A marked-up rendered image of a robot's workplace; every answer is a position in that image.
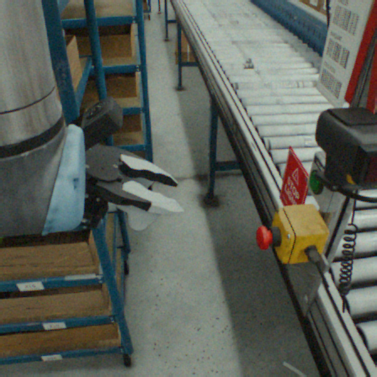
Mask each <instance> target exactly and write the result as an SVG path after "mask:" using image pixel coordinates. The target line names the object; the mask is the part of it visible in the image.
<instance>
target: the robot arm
mask: <svg viewBox="0 0 377 377"><path fill-rule="evenodd" d="M46 33H47V32H46V27H45V21H44V13H43V8H42V5H41V1H40V0H0V236H13V235H23V234H28V235H32V234H41V235H42V236H46V235H47V234H48V233H49V232H56V231H71V230H73V229H75V228H77V226H78V225H81V226H87V227H90V228H93V229H96V227H97V226H98V223H99V222H100V220H101V219H102V220H103V219H104V217H105V215H106V213H107V211H108V209H109V204H108V202H110V203H112V204H114V205H115V206H116V207H117V208H119V209H121V210H123V211H124V212H126V213H127V214H128V222H129V227H130V228H132V229H134V230H136V231H141V230H144V229H145V228H146V227H147V226H149V225H150V224H151V223H152V222H153V221H154V220H155V219H156V218H157V217H158V216H160V215H182V214H183V213H184V209H183V208H182V207H181V206H180V204H179V203H178V202H177V200H175V199H170V198H167V197H165V196H163V195H162V194H159V193H156V192H152V191H150V190H148V189H147V188H148V187H150V186H151V185H152V184H153V183H154V182H155V181H156V182H159V183H163V184H165V185H169V186H173V187H177V186H178V182H177V181H176V180H175V179H174V178H173V177H172V176H171V175H170V174H168V173H166V172H165V171H163V170H162V169H161V168H159V167H157V166H156V165H154V164H152V163H150V162H148V161H146V159H144V158H142V157H138V156H137V155H135V154H133V153H131V152H128V151H127V150H124V149H122V150H121V149H119V148H115V147H109V146H102V145H96V144H98V143H99V142H100V141H102V140H104V139H105V138H107V137H109V136H111V135H112V134H113V133H114V132H115V131H117V130H119V129H120V128H121V127H122V112H123V109H122V108H121V107H120V105H119V104H118V103H117V102H116V101H115V100H114V99H113V98H112V97H111V96H108V97H107V98H105V99H103V100H100V101H99V102H97V103H95V104H94V105H93V106H92V107H91V108H90V109H89V110H88V111H87V112H85V113H84V114H82V115H80V116H79V117H77V118H76V119H75V120H73V121H72V122H71V123H70V124H68V125H66V126H64V118H63V114H62V110H61V102H59V100H58V99H57V97H56V86H55V83H54V74H53V71H52V66H51V58H50V51H49V43H48V39H47V35H46ZM122 183H123V185H122ZM82 218H83V219H87V220H89V222H88V223H86V222H82Z"/></svg>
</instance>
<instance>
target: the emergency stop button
mask: <svg viewBox="0 0 377 377"><path fill-rule="evenodd" d="M256 240H257V244H258V246H259V247H260V249H261V250H267V249H268V244H271V243H272V234H271V232H270V231H268V229H267V227H265V226H261V227H259V228H258V230H257V233H256Z"/></svg>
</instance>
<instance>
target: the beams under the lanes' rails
mask: <svg viewBox="0 0 377 377"><path fill-rule="evenodd" d="M170 1H171V3H172V5H173V1H172V0H170ZM173 7H174V10H175V11H176V15H177V16H178V18H179V15H178V11H177V10H176V8H175V6H174V5H173ZM179 22H180V24H181V25H182V28H183V30H184V33H185V34H186V37H187V38H188V42H189V43H190V45H191V47H192V49H193V52H194V54H195V56H196V58H197V61H198V63H199V58H198V56H197V54H196V52H195V50H194V47H193V46H192V43H191V41H190V39H189V37H188V35H187V32H186V30H185V29H184V27H183V24H182V22H181V20H180V19H179ZM199 65H200V69H201V71H202V73H203V75H204V79H205V81H206V83H207V86H208V88H209V90H210V94H211V96H212V98H213V99H214V100H215V103H216V105H217V108H218V110H219V112H220V115H221V118H222V119H223V122H224V124H225V126H226V129H227V130H228V132H229V133H230V135H231V138H232V141H233V143H234V145H235V148H236V151H237V153H238V156H239V157H240V159H241V162H242V166H243V167H244V169H245V172H246V174H247V177H248V179H249V182H250V186H251V188H252V191H253V193H254V196H255V198H256V200H257V202H258V206H259V208H260V210H261V212H262V214H263V218H264V219H265V222H266V224H267V227H270V226H271V224H270V221H269V219H268V216H267V214H266V211H265V209H264V208H263V204H262V202H261V199H260V198H259V196H258V192H257V190H256V188H255V186H254V184H253V181H252V179H251V176H250V174H249V172H248V170H247V165H246V163H245V161H244V158H243V156H242V153H241V151H240V149H239V148H238V146H237V144H236V141H235V139H234V137H233V135H232V133H231V131H230V128H229V126H228V124H227V122H226V119H225V116H224V115H223V113H222V110H221V108H220V105H219V104H218V102H217V99H216V97H215V94H214V92H213V90H212V87H211V86H210V83H209V81H208V79H207V76H206V75H205V73H204V70H203V68H202V66H201V64H200V63H199ZM282 265H283V267H284V271H285V274H286V276H287V278H288V281H289V283H290V287H291V289H292V291H293V293H294V295H295V300H296V302H297V304H298V306H299V308H300V313H301V315H302V317H303V318H304V321H305V325H306V327H307V330H308V332H309V335H310V337H311V340H312V342H313V345H314V348H315V350H316V352H317V357H318V358H319V359H320V362H321V366H322V369H323V370H324V372H325V375H326V377H332V375H331V372H330V370H329V367H328V365H327V362H326V360H325V356H324V355H323V353H322V351H321V349H320V347H321V346H320V344H319V343H318V341H317V339H316V334H315V333H314V330H313V329H312V325H311V323H310V320H309V318H308V315H307V316H304V315H303V312H302V310H301V307H300V303H299V301H298V300H297V298H296V297H297V296H296V294H295V291H294V289H293V287H292V285H291V284H292V283H291V281H290V280H289V276H288V274H287V272H286V270H285V269H286V266H287V263H286V264H283V263H282Z"/></svg>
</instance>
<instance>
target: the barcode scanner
mask: <svg viewBox="0 0 377 377"><path fill-rule="evenodd" d="M315 133H316V134H315V139H316V143H317V145H318V146H319V147H320V148H321V149H322V150H323V151H324V152H325V153H326V159H325V167H324V172H318V173H315V174H314V178H315V179H316V180H317V181H318V182H320V183H321V184H323V186H324V187H326V188H327V189H329V190H330V191H332V192H337V190H338V188H339V187H342V188H344V189H346V190H347V191H351V190H360V189H361V188H362V187H363V186H365V185H373V184H377V115H375V114H373V113H371V112H370V111H368V110H367V109H366V108H364V107H360V108H352V107H347V108H336V109H329V108H327V109H326V110H324V111H322V112H321V113H320V114H319V116H318V119H317V122H316V130H315Z"/></svg>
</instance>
